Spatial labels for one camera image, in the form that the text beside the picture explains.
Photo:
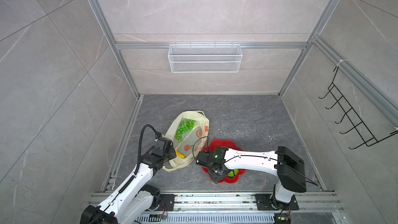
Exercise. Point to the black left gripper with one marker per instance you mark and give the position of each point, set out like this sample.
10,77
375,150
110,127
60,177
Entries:
172,151

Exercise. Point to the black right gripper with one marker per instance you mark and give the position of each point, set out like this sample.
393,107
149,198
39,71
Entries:
215,179

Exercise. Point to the light green bumpy fake fruit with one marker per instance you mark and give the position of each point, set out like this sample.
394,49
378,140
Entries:
233,173

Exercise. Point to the cream plastic bag orange prints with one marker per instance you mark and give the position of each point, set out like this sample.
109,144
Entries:
192,144

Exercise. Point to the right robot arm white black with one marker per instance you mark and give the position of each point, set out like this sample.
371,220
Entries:
283,163

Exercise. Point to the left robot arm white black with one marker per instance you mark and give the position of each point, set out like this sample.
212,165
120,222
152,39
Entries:
134,195

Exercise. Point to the yellow fake banana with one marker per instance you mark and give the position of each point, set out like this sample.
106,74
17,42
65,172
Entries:
179,154

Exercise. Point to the green fake grape bunch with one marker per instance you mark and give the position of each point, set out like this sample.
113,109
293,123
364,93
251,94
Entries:
184,128

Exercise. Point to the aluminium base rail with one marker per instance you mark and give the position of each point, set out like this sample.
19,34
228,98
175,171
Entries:
244,208

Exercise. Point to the white wire mesh basket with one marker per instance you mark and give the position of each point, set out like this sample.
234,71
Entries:
205,58

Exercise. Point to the black wire hook rack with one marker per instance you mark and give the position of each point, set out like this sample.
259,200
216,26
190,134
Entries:
350,115

